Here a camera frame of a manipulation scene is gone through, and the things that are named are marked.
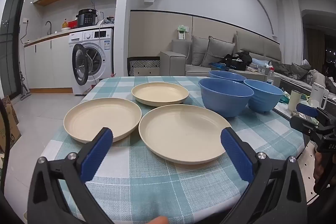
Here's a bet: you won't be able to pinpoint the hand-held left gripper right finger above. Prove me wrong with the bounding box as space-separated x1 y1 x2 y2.
220 127 308 224

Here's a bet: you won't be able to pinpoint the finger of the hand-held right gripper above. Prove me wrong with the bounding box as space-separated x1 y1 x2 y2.
297 103 332 119
290 115 326 136

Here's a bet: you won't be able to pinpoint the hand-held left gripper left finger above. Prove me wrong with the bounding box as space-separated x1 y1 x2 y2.
28 127 116 224

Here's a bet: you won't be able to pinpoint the cream round plate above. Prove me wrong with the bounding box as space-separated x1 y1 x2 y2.
63 97 142 144
138 105 232 165
131 82 189 107

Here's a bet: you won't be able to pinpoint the blue bowl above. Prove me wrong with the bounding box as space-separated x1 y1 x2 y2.
209 70 247 84
198 78 255 118
244 79 284 113

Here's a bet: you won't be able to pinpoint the person's right hand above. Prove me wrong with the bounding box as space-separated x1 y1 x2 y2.
313 147 326 185

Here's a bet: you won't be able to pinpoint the person's left hand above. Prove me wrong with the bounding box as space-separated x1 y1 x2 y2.
150 216 169 224

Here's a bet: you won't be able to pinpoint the cream cup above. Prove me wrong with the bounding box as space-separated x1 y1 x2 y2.
288 90 301 111

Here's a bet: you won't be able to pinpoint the white kettle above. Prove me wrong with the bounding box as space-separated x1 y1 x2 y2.
310 82 329 109

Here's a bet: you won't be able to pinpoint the white coffee table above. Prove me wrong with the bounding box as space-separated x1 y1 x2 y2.
273 93 336 119

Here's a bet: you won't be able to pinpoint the light grey jacket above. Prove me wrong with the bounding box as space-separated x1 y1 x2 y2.
306 69 336 94

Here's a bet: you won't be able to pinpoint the dark grey clothes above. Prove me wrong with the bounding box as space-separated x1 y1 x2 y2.
270 60 313 80

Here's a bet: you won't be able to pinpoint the red capped water bottle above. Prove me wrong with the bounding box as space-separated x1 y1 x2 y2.
266 67 275 85

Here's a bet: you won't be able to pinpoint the teal plaid tablecloth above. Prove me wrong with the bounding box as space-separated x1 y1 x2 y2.
39 76 305 224

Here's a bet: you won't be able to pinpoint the grey side cabinet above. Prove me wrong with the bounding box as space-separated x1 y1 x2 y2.
229 69 282 86

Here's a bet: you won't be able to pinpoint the light blue cloth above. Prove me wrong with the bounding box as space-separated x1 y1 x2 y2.
251 59 271 67

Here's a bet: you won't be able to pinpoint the white curtain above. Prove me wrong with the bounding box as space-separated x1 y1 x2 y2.
277 0 305 64

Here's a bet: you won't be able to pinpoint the black jacket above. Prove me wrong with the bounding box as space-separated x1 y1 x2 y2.
223 51 252 64

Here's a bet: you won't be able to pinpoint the black box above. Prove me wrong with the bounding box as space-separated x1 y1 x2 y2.
224 55 248 71

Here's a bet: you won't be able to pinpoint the large brown cardboard box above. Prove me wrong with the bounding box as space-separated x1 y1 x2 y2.
0 95 21 153

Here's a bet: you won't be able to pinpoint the grey stick vacuum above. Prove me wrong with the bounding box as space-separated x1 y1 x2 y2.
20 77 31 101

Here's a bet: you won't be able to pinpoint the black white patterned chair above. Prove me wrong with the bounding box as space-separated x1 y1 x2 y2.
127 56 160 77

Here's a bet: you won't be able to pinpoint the white kitchen base cabinets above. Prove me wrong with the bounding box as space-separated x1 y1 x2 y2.
24 30 74 94

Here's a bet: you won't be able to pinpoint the grey sofa cushion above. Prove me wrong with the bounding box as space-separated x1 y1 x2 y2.
201 36 236 67
191 35 210 66

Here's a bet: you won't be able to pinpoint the grey sofa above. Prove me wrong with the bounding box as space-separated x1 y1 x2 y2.
160 31 282 77

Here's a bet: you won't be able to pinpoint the white washing machine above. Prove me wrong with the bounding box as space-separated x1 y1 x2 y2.
69 28 114 96

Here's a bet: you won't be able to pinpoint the black pressure cooker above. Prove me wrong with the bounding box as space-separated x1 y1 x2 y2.
76 9 99 28

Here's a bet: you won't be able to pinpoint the dark glass door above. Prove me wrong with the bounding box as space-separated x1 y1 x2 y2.
0 0 32 98

